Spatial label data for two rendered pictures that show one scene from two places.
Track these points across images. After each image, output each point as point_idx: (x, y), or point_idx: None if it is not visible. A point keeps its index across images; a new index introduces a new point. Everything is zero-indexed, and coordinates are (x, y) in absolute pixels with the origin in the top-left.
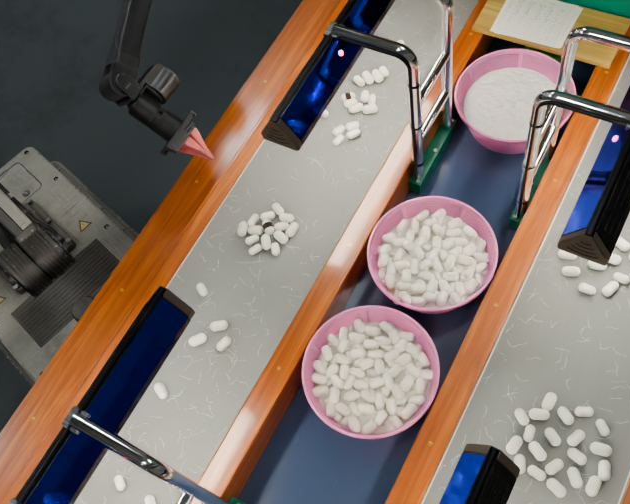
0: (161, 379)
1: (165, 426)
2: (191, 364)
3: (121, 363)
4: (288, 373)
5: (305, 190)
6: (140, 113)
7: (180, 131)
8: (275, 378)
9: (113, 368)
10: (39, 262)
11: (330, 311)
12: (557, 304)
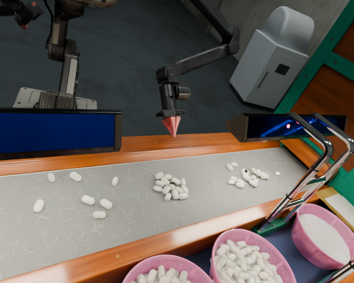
0: (46, 201)
1: (15, 228)
2: (70, 209)
3: (42, 117)
4: (120, 265)
5: (201, 187)
6: (164, 90)
7: (173, 111)
8: (109, 260)
9: (33, 113)
10: (57, 108)
11: (172, 252)
12: None
